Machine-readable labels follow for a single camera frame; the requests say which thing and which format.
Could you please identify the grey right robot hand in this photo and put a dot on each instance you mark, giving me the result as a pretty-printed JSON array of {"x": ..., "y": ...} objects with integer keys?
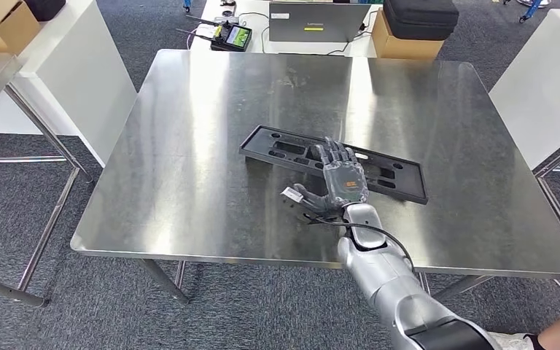
[{"x": 345, "y": 183}]

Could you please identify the black plastic plate bracket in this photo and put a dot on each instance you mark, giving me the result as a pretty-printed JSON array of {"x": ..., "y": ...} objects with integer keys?
[{"x": 270, "y": 145}]

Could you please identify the stainless steel workbench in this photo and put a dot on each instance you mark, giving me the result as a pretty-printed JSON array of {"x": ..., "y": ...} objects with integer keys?
[{"x": 188, "y": 169}]

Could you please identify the white desk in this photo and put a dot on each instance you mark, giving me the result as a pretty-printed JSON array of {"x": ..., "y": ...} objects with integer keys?
[{"x": 304, "y": 48}]

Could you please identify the brown cardboard box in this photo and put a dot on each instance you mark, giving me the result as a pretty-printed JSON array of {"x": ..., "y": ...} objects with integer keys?
[
  {"x": 14, "y": 29},
  {"x": 405, "y": 48}
]

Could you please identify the grey laptop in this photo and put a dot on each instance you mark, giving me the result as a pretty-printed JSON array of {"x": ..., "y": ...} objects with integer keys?
[{"x": 318, "y": 19}]

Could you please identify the black carry case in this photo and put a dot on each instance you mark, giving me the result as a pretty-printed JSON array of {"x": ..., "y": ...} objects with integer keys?
[{"x": 420, "y": 17}]

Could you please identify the black remote controller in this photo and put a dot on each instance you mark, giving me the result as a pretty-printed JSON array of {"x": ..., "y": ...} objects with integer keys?
[{"x": 231, "y": 37}]

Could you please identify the white cabinet block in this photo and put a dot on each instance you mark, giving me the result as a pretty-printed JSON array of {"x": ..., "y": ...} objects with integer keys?
[
  {"x": 545, "y": 87},
  {"x": 77, "y": 72}
]

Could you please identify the blue metal stand foot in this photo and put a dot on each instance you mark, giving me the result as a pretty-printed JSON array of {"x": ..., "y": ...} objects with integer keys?
[
  {"x": 186, "y": 5},
  {"x": 533, "y": 9}
]

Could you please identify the black bag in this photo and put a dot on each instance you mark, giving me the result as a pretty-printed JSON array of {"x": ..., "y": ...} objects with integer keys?
[{"x": 43, "y": 8}]

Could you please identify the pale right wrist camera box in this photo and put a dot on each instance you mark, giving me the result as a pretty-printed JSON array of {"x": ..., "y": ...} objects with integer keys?
[{"x": 292, "y": 194}]

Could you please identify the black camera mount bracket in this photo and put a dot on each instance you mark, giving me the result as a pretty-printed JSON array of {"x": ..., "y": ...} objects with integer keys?
[{"x": 299, "y": 213}]

